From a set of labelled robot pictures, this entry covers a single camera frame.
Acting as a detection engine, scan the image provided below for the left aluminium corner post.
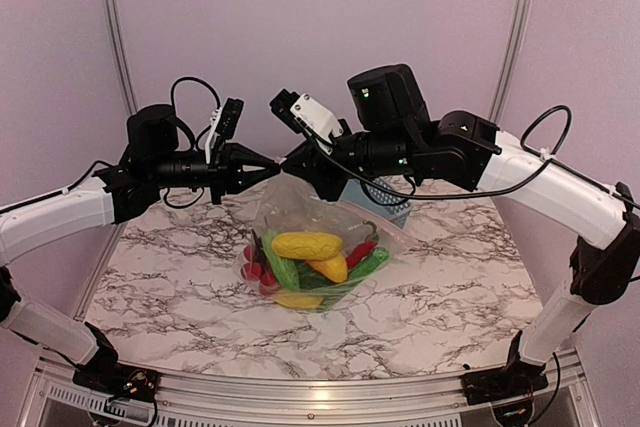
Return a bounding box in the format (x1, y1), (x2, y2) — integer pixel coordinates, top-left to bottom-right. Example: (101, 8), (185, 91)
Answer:
(103, 0), (138, 115)

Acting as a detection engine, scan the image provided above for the light blue perforated plastic basket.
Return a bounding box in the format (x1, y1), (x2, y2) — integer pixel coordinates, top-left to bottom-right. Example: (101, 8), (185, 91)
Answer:
(340, 180), (412, 228)

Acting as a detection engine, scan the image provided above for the aluminium front rail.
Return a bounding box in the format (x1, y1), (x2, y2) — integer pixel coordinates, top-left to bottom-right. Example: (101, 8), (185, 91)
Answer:
(17, 350), (602, 426)

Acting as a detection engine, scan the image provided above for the aluminium corner post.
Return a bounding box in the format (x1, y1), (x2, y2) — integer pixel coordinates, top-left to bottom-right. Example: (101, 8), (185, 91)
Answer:
(489, 0), (532, 124)
(103, 0), (138, 115)

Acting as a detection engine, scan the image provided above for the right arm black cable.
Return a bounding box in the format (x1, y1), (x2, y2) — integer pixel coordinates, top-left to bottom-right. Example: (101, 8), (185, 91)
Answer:
(299, 105), (640, 208)

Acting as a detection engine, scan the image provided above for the clear zip top bag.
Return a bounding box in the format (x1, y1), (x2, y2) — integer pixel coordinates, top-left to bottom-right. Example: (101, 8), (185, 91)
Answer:
(234, 175), (411, 312)

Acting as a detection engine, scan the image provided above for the green fake cucumber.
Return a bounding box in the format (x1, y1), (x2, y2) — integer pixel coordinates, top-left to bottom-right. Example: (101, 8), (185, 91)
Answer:
(262, 228), (300, 292)

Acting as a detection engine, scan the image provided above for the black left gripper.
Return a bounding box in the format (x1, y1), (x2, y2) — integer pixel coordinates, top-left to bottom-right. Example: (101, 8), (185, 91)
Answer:
(147, 140), (279, 203)

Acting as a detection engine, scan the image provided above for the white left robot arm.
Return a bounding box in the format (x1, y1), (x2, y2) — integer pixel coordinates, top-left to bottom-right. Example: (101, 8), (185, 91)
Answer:
(1, 99), (280, 396)

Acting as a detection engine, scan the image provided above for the red fake chili pepper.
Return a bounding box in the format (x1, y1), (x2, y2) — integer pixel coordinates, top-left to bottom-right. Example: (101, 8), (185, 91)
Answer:
(346, 221), (379, 270)

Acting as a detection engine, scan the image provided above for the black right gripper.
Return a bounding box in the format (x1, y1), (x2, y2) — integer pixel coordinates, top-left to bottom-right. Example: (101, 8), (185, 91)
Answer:
(280, 116), (421, 201)

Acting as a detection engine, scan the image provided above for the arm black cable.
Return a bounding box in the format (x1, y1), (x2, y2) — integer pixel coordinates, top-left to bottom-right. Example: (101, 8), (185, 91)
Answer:
(299, 105), (640, 208)
(64, 77), (224, 211)

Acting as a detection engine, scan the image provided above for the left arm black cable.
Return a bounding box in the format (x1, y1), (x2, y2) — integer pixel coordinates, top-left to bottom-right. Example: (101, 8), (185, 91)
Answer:
(64, 77), (224, 211)

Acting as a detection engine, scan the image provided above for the red fake grape bunch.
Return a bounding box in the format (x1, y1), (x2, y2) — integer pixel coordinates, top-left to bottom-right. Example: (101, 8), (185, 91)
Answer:
(240, 245), (280, 296)

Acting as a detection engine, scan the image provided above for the green fake leafy vegetable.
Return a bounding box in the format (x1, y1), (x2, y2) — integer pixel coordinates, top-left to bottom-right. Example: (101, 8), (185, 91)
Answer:
(297, 247), (390, 290)

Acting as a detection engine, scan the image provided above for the small yellow fake corn cob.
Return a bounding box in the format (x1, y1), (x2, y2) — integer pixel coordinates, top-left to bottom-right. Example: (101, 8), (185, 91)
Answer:
(273, 294), (324, 310)

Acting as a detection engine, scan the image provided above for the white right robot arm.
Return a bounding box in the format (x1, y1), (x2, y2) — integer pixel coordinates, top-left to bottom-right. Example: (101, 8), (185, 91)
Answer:
(270, 64), (639, 404)

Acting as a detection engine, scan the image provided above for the right aluminium corner post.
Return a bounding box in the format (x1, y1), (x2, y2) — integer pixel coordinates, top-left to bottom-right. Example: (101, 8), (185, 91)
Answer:
(489, 0), (532, 124)

